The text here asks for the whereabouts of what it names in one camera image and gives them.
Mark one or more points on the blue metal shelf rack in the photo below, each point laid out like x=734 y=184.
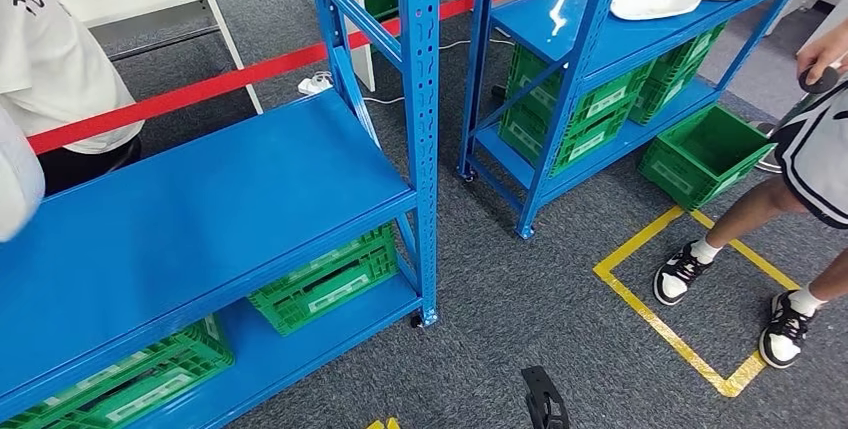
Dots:
x=199 y=214
x=523 y=22

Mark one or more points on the white power strip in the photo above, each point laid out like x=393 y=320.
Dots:
x=314 y=85

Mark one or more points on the white furniture panel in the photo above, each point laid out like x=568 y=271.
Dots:
x=354 y=15

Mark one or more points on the yellow floor tape square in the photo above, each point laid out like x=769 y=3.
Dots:
x=662 y=326
x=393 y=424

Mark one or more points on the red barrier belt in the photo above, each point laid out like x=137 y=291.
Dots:
x=199 y=89

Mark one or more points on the person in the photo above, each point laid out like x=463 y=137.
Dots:
x=53 y=62
x=821 y=161

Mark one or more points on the black robot torso bracket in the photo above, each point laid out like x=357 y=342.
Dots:
x=540 y=399

